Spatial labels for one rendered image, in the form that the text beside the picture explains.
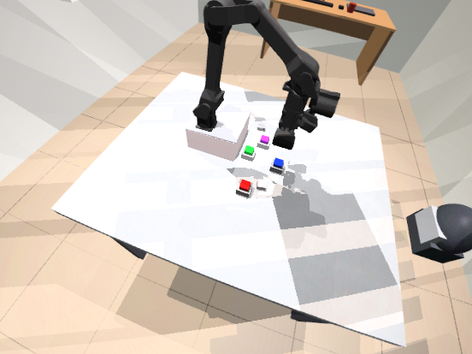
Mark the red button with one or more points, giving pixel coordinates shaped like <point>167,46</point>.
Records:
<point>244,188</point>

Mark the green button in grey housing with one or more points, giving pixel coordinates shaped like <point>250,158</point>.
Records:
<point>248,153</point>

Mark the purple button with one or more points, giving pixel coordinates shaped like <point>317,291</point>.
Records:
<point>263,142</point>

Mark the blue button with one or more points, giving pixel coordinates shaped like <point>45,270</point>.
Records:
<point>277,165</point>

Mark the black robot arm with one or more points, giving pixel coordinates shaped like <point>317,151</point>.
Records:
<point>303,69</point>

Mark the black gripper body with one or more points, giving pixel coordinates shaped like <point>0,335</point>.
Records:
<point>285,138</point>

